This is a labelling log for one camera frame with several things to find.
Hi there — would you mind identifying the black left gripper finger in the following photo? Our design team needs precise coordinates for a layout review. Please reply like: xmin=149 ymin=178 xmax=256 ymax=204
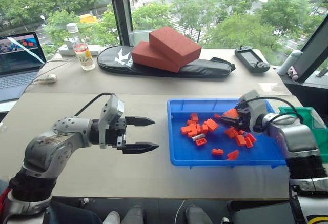
xmin=121 ymin=142 xmax=160 ymax=155
xmin=124 ymin=116 xmax=156 ymax=128

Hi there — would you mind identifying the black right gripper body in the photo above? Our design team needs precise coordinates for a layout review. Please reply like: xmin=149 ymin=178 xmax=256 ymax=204
xmin=236 ymin=107 xmax=254 ymax=133

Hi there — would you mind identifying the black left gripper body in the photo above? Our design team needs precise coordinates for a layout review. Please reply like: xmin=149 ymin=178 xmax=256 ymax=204
xmin=105 ymin=117 xmax=128 ymax=151

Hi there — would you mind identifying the blue plastic bin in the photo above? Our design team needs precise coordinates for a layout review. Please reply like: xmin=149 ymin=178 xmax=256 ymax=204
xmin=167 ymin=98 xmax=287 ymax=169

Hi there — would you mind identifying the green plastic bin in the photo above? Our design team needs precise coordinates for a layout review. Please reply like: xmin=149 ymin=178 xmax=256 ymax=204
xmin=277 ymin=106 xmax=328 ymax=164

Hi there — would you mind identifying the black handheld game console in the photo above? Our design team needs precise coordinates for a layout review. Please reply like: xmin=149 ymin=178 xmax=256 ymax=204
xmin=234 ymin=45 xmax=271 ymax=74

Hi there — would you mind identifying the black padded bag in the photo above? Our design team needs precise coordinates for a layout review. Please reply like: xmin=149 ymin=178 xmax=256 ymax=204
xmin=96 ymin=45 xmax=236 ymax=78

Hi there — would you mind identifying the small pink object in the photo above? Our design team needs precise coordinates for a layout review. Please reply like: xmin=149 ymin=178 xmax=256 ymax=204
xmin=286 ymin=66 xmax=300 ymax=82

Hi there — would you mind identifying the red foam brick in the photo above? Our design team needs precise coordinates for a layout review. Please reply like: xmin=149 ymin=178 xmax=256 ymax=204
xmin=131 ymin=40 xmax=186 ymax=73
xmin=148 ymin=26 xmax=202 ymax=66

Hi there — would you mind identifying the white thermos bottle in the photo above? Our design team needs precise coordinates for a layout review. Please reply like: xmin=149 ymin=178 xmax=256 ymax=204
xmin=277 ymin=49 xmax=304 ymax=76

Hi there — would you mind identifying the grey rounded shoe shape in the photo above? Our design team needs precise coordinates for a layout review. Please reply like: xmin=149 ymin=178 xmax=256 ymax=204
xmin=184 ymin=204 xmax=206 ymax=224
xmin=120 ymin=205 xmax=146 ymax=224

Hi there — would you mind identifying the white shoe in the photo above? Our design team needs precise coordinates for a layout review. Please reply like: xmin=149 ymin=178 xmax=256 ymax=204
xmin=102 ymin=211 xmax=121 ymax=224

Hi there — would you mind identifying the glass jar with yellow label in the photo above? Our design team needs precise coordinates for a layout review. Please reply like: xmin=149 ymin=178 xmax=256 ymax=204
xmin=73 ymin=43 xmax=96 ymax=72

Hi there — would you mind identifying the white power strip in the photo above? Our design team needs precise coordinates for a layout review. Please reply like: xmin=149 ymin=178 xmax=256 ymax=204
xmin=58 ymin=44 xmax=101 ymax=56

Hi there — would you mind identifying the clear bottle with white cap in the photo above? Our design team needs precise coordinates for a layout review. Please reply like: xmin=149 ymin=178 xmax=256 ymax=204
xmin=66 ymin=22 xmax=80 ymax=48

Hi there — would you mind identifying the black window pillar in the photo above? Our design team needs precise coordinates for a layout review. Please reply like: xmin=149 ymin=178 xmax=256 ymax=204
xmin=107 ymin=0 xmax=134 ymax=47

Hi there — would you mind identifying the open grey laptop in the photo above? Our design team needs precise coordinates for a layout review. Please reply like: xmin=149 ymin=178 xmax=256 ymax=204
xmin=0 ymin=31 xmax=48 ymax=102

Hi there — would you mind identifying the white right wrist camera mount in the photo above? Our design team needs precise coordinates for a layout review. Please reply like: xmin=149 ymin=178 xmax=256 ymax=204
xmin=240 ymin=89 xmax=268 ymax=133

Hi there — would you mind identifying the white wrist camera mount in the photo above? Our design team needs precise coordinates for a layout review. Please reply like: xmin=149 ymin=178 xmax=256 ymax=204
xmin=98 ymin=95 xmax=125 ymax=149
xmin=240 ymin=89 xmax=268 ymax=133

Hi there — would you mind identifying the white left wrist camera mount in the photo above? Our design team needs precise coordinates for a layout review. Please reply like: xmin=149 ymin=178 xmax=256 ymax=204
xmin=98 ymin=95 xmax=125 ymax=149

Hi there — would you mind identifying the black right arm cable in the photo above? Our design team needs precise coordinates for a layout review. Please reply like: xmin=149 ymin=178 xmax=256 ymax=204
xmin=242 ymin=96 xmax=304 ymax=125

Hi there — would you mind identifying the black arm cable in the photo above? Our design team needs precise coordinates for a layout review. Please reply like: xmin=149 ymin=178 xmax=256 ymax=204
xmin=74 ymin=92 xmax=115 ymax=117
xmin=242 ymin=96 xmax=304 ymax=125

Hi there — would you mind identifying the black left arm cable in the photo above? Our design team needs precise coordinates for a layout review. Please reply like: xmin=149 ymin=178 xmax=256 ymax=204
xmin=74 ymin=92 xmax=115 ymax=117

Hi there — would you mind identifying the thin white floor cable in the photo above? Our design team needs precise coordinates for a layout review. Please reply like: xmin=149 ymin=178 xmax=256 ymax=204
xmin=176 ymin=199 xmax=186 ymax=224

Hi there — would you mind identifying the white cable with adapter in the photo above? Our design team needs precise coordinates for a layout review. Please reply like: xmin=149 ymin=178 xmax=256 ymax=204
xmin=22 ymin=54 xmax=77 ymax=96

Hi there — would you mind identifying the black slanted window frame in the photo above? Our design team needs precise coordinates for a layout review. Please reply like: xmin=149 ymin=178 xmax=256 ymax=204
xmin=294 ymin=23 xmax=328 ymax=83

